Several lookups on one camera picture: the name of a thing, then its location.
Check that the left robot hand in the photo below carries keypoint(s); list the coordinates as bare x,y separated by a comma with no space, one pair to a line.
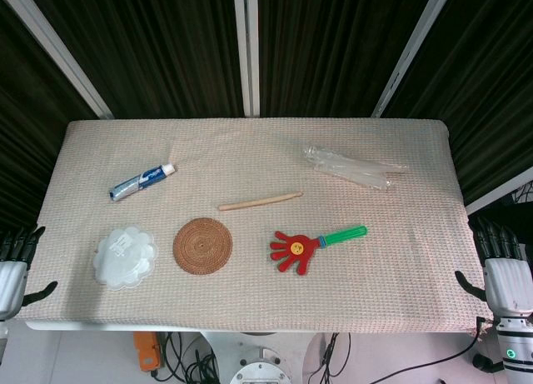
10,280

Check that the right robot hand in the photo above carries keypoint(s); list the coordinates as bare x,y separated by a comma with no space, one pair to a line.
510,284

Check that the red hand clapper toy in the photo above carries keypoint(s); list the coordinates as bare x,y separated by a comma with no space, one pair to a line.
295,250

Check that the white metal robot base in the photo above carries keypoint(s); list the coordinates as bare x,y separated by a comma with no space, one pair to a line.
260,369

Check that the orange tool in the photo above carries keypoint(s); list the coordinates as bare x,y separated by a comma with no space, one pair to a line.
146,350

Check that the white plastic flower lid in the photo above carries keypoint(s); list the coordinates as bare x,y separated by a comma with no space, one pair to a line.
125,259

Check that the blue white toothpaste tube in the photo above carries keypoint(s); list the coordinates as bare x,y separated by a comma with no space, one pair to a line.
137,183

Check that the clear plastic bag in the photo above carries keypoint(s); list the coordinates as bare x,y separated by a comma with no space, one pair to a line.
354,167

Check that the round woven brown coaster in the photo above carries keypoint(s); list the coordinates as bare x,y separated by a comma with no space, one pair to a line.
202,245

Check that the wooden stick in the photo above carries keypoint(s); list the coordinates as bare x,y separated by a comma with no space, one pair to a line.
258,200

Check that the beige waffle tablecloth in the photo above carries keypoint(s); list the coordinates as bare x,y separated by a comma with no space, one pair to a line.
250,151

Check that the black curtain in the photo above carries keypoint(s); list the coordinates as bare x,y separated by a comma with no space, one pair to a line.
166,46

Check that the white frame post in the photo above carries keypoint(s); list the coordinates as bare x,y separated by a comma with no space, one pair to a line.
54,46
412,46
246,46
499,196

